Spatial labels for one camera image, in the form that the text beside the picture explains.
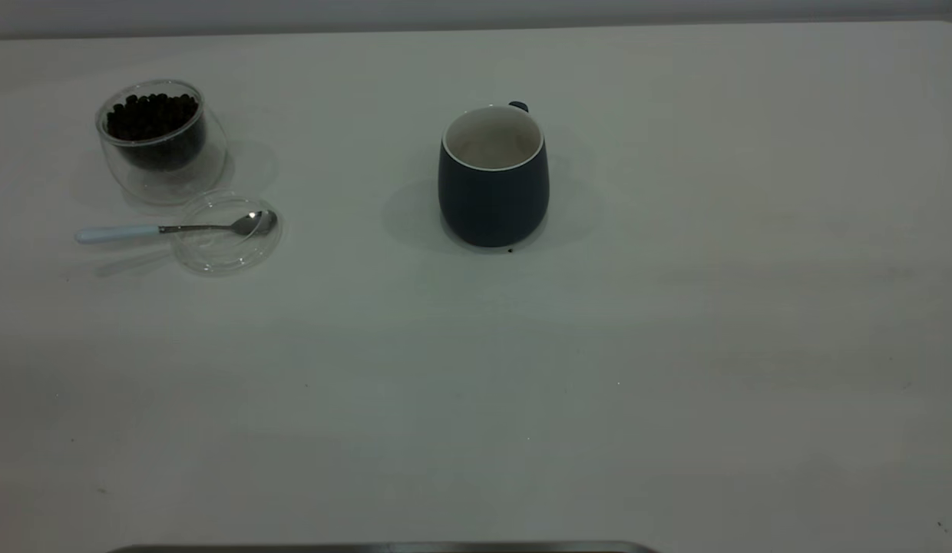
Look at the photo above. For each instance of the dark grey ceramic mug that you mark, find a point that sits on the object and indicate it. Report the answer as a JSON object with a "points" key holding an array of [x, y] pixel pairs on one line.
{"points": [[493, 207]]}

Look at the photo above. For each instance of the clear glass lid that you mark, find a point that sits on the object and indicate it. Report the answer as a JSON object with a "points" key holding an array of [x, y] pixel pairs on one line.
{"points": [[226, 253]]}

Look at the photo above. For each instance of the clear double-wall glass cup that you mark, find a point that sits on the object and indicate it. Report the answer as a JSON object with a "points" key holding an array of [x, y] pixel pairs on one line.
{"points": [[173, 180]]}

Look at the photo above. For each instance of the dark coffee beans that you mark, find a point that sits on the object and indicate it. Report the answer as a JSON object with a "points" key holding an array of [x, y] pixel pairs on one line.
{"points": [[153, 123]]}

